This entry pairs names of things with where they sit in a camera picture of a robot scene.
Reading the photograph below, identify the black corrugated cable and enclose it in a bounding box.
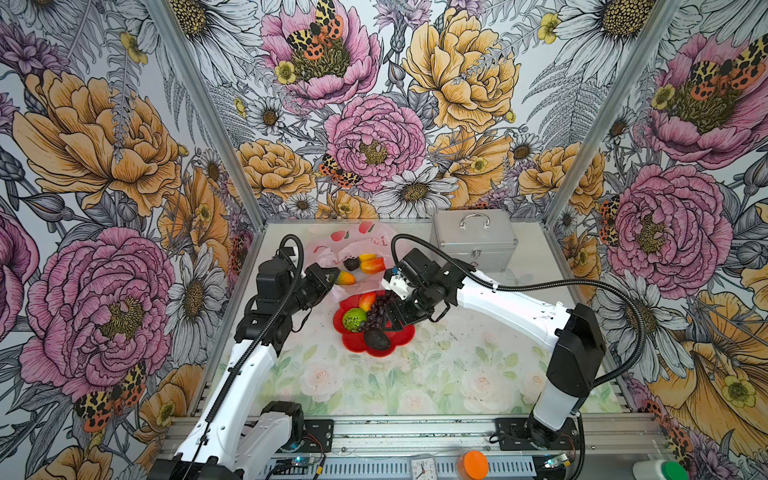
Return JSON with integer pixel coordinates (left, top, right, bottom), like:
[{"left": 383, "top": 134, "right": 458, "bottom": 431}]
[
  {"left": 179, "top": 233, "right": 305, "bottom": 480},
  {"left": 389, "top": 233, "right": 646, "bottom": 388}
]

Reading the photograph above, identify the orange round button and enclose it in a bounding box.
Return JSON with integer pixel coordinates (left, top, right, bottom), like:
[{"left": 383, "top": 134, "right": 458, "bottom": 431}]
[{"left": 456, "top": 450, "right": 490, "bottom": 480}]

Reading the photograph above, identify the red chili pepper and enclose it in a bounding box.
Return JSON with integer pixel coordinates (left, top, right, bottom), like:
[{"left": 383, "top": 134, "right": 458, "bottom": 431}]
[{"left": 360, "top": 257, "right": 386, "bottom": 275}]

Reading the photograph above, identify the black corrugated right cable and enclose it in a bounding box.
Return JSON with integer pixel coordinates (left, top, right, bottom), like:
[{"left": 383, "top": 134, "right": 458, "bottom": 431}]
[{"left": 389, "top": 233, "right": 646, "bottom": 388}]

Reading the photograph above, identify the red yellow peach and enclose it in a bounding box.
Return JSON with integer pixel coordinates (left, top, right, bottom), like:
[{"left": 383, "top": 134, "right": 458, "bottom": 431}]
[{"left": 358, "top": 291, "right": 377, "bottom": 312}]

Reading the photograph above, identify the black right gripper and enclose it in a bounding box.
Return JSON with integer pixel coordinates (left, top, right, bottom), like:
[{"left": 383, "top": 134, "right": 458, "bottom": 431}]
[{"left": 381, "top": 279, "right": 439, "bottom": 330}]

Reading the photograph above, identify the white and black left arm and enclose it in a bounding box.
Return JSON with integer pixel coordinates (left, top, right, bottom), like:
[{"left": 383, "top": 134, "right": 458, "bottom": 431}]
[{"left": 147, "top": 234, "right": 340, "bottom": 479}]

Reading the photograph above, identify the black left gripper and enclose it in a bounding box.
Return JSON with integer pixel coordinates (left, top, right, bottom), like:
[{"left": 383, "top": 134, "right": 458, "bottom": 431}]
[{"left": 284, "top": 263, "right": 340, "bottom": 313}]

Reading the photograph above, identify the pink plastic bag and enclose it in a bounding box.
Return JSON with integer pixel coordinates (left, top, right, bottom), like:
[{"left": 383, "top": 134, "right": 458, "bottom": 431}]
[{"left": 305, "top": 221, "right": 397, "bottom": 301}]

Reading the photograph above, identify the dark avocado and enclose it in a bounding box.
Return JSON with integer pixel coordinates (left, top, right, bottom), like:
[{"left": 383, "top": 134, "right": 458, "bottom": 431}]
[
  {"left": 343, "top": 257, "right": 362, "bottom": 273},
  {"left": 363, "top": 329, "right": 391, "bottom": 352}
]

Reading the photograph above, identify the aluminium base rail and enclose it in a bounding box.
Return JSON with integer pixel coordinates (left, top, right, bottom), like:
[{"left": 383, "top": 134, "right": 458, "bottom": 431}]
[{"left": 215, "top": 413, "right": 673, "bottom": 480}]

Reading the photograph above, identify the silver metal case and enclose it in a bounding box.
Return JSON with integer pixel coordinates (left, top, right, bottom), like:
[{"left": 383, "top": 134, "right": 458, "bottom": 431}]
[{"left": 430, "top": 210, "right": 518, "bottom": 273}]

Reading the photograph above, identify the green spiky round fruit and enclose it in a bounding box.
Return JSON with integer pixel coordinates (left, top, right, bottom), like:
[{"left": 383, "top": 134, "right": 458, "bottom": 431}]
[{"left": 342, "top": 307, "right": 367, "bottom": 333}]

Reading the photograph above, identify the black corrugated left cable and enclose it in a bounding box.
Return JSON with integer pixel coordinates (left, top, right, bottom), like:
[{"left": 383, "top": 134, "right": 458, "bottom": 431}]
[{"left": 179, "top": 233, "right": 305, "bottom": 480}]

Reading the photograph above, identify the aluminium corner post left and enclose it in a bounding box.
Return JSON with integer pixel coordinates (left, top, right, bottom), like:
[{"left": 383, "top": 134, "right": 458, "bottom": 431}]
[{"left": 147, "top": 1, "right": 265, "bottom": 234}]

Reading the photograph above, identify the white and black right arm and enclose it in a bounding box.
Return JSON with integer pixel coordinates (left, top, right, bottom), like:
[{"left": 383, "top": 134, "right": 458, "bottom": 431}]
[{"left": 381, "top": 249, "right": 607, "bottom": 449}]

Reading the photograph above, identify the dark avocado front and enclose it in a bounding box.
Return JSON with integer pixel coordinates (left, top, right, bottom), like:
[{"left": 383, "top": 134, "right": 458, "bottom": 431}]
[{"left": 363, "top": 329, "right": 391, "bottom": 352}]

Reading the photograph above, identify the green capped white bottle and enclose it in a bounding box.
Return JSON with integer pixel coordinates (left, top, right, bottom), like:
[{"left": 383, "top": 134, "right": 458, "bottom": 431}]
[{"left": 632, "top": 460, "right": 690, "bottom": 480}]

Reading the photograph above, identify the small white timer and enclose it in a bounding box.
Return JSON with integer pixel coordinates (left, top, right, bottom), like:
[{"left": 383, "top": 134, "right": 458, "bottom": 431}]
[{"left": 410, "top": 456, "right": 439, "bottom": 480}]

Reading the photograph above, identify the aluminium corner post right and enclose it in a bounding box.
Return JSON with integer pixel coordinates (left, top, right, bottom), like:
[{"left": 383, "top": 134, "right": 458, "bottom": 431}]
[{"left": 543, "top": 0, "right": 680, "bottom": 228}]

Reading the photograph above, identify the dark grape bunch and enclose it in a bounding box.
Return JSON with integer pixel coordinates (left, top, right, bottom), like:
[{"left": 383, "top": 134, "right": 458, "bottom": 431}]
[{"left": 363, "top": 291, "right": 398, "bottom": 331}]

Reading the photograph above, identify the red flower-shaped plate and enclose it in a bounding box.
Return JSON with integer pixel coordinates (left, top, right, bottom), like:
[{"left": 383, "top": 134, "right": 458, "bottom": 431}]
[{"left": 333, "top": 290, "right": 415, "bottom": 358}]

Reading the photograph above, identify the aluminium corner post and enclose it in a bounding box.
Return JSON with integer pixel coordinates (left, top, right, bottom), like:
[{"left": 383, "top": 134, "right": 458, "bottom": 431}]
[
  {"left": 147, "top": 1, "right": 265, "bottom": 234},
  {"left": 543, "top": 0, "right": 680, "bottom": 228}
]

